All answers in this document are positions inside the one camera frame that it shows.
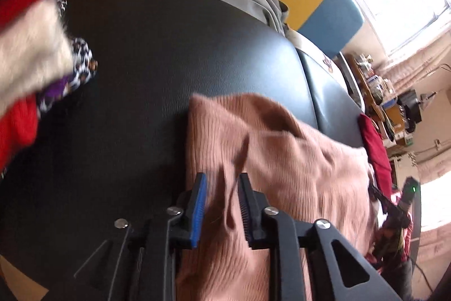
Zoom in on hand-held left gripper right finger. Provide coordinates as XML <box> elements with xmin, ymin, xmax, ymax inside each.
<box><xmin>238</xmin><ymin>173</ymin><xmax>402</xmax><ymax>301</ymax></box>

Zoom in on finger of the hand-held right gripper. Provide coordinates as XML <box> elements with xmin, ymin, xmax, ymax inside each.
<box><xmin>368</xmin><ymin>184</ymin><xmax>392</xmax><ymax>212</ymax></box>

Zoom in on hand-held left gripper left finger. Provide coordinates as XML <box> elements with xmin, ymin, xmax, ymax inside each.
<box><xmin>74</xmin><ymin>173</ymin><xmax>208</xmax><ymax>301</ymax></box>

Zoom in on pink knitted sweater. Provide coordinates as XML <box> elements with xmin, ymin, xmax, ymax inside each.
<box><xmin>176</xmin><ymin>93</ymin><xmax>376</xmax><ymax>301</ymax></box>

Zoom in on person's right hand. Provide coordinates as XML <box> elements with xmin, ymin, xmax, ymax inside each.
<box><xmin>373</xmin><ymin>218</ymin><xmax>406</xmax><ymax>261</ymax></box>

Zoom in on small side window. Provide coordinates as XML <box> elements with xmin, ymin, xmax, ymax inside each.
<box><xmin>419</xmin><ymin>181</ymin><xmax>451</xmax><ymax>231</ymax></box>

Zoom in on white low cabinet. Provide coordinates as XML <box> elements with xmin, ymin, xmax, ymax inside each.
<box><xmin>388</xmin><ymin>151</ymin><xmax>418</xmax><ymax>182</ymax></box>

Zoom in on dark red cloth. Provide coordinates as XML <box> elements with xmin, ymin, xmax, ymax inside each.
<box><xmin>357</xmin><ymin>113</ymin><xmax>393</xmax><ymax>196</ymax></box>

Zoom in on cluttered wooden shelf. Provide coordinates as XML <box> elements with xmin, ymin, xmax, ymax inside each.
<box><xmin>347</xmin><ymin>54</ymin><xmax>399</xmax><ymax>146</ymax></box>

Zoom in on pink patterned curtain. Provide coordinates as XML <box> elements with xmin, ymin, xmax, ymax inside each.
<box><xmin>382</xmin><ymin>36</ymin><xmax>451</xmax><ymax>90</ymax></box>

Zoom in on white printed pillow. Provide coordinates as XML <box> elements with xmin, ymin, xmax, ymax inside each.
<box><xmin>287</xmin><ymin>29</ymin><xmax>344</xmax><ymax>83</ymax></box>

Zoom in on spotted black white cloth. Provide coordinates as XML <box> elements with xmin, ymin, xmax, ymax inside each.
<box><xmin>35</xmin><ymin>36</ymin><xmax>99</xmax><ymax>116</ymax></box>

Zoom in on white fleece cloth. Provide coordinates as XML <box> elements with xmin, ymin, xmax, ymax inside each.
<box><xmin>0</xmin><ymin>0</ymin><xmax>76</xmax><ymax>113</ymax></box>

